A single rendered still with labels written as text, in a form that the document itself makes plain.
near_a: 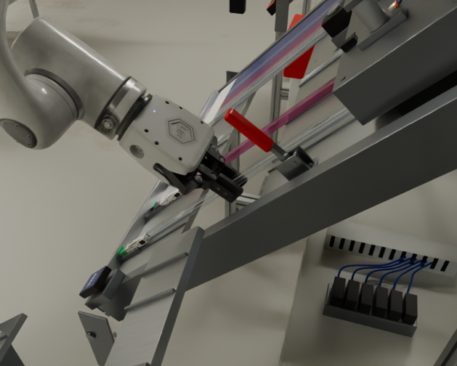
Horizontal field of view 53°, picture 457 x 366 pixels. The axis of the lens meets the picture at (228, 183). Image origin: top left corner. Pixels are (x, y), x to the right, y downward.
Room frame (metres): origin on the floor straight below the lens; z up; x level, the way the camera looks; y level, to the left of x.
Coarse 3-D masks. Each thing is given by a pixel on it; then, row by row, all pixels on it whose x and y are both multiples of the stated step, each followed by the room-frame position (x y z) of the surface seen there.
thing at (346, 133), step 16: (320, 48) 0.76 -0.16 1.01; (336, 48) 0.69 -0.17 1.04; (320, 64) 0.68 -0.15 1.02; (336, 64) 0.62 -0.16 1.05; (304, 80) 0.66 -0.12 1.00; (320, 80) 0.61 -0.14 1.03; (304, 96) 0.60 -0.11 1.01; (304, 112) 0.54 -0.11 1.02; (320, 112) 0.50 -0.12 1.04; (288, 128) 0.53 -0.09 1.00; (304, 128) 0.49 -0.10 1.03; (336, 128) 0.43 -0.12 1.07; (352, 128) 0.40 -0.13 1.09; (368, 128) 0.38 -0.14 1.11; (320, 144) 0.42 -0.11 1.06; (336, 144) 0.39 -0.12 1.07; (352, 144) 0.37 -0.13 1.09; (320, 160) 0.38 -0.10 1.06; (272, 176) 0.42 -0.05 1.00
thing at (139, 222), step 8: (208, 104) 1.01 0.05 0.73; (160, 184) 0.71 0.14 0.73; (168, 184) 0.72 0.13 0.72; (152, 192) 0.68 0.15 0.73; (160, 192) 0.69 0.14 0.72; (152, 200) 0.66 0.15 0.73; (144, 208) 0.63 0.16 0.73; (136, 216) 0.61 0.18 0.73; (144, 216) 0.62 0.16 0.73; (136, 224) 0.59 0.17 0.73; (144, 224) 0.60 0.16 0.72; (128, 232) 0.57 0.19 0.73; (136, 232) 0.58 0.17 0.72; (128, 240) 0.55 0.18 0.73; (112, 256) 0.51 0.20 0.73; (120, 256) 0.52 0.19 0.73; (112, 264) 0.50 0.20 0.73; (120, 264) 0.51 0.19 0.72
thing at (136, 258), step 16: (240, 112) 0.78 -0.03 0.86; (224, 128) 0.78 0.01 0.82; (224, 144) 0.68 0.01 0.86; (192, 192) 0.57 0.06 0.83; (160, 208) 0.61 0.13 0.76; (176, 208) 0.56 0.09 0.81; (176, 224) 0.50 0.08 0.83; (160, 240) 0.48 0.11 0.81; (128, 256) 0.51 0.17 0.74; (144, 256) 0.47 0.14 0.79; (128, 272) 0.46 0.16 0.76
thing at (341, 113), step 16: (336, 112) 0.43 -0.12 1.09; (320, 128) 0.43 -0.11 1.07; (288, 144) 0.44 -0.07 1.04; (304, 144) 0.43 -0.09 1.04; (256, 160) 0.46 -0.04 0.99; (272, 160) 0.44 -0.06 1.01; (240, 176) 0.46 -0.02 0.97; (208, 192) 0.48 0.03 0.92; (192, 208) 0.48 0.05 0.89; (160, 224) 0.50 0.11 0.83
